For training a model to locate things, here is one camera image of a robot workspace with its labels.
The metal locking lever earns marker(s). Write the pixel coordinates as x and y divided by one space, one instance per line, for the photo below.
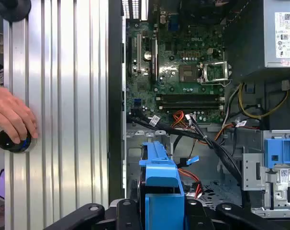
212 83

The blue drive carrier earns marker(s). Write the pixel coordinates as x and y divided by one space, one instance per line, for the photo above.
279 153

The person's hand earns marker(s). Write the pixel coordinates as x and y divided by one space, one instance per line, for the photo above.
11 112

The black square chipset chip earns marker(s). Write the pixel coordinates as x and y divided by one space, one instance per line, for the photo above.
142 86

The black round object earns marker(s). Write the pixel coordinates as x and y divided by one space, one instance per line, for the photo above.
15 9

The green Dell motherboard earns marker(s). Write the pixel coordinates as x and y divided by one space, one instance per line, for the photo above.
183 43

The grey metal disk bay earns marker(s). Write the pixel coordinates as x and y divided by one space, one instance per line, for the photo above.
135 134

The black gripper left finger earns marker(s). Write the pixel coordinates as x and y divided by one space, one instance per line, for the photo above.
126 215

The grey power supply unit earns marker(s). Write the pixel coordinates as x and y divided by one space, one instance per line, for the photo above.
269 36

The black RAM slot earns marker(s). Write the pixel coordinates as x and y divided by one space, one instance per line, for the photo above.
190 95
190 107
190 98
190 103

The white expansion slot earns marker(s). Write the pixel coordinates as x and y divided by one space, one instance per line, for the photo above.
139 52

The black graphics card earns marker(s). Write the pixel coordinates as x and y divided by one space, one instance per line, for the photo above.
153 60

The black expansion slot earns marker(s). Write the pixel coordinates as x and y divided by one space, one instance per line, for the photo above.
130 57

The open black PC case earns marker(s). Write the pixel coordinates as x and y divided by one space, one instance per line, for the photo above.
115 95

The grey metal drive cage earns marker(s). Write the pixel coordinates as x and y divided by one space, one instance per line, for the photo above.
250 172

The blue SATA port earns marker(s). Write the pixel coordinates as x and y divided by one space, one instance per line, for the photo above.
137 101

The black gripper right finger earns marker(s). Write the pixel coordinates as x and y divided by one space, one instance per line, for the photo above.
195 215

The silver coin cell battery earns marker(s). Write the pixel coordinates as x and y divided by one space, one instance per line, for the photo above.
148 55

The CPU socket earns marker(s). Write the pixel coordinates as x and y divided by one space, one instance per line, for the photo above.
188 73

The metal socket cover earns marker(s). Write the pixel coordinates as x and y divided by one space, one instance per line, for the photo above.
225 72

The white four pin power socket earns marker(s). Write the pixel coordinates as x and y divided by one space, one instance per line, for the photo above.
210 51

